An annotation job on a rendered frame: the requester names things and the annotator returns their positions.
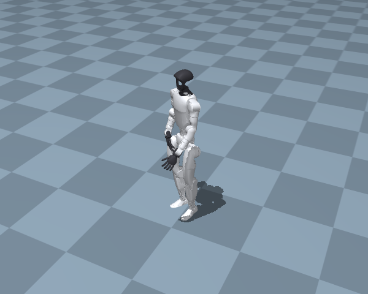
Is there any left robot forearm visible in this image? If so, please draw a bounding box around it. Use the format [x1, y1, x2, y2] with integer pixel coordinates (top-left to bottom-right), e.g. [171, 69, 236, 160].
[175, 128, 195, 156]

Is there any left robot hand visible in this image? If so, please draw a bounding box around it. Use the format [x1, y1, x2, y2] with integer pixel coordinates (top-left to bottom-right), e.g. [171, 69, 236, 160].
[162, 148, 181, 171]

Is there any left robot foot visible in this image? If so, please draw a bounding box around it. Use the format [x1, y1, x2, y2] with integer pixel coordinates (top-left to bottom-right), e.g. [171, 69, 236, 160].
[181, 205, 198, 221]

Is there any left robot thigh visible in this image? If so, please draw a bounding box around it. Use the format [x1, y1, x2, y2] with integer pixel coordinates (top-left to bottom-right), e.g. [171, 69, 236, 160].
[182, 142, 201, 187]

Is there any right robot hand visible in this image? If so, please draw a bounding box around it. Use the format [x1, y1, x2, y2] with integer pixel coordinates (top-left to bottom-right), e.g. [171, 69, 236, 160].
[165, 131, 175, 152]

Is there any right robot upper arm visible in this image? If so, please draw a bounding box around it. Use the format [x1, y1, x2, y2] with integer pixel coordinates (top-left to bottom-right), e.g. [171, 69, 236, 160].
[169, 88, 177, 117]

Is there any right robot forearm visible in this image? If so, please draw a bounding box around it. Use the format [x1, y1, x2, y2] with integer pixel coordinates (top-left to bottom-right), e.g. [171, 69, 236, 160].
[164, 114, 175, 136]

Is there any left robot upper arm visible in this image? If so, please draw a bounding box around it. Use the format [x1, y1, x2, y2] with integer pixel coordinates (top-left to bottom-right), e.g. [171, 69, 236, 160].
[185, 99, 201, 133]

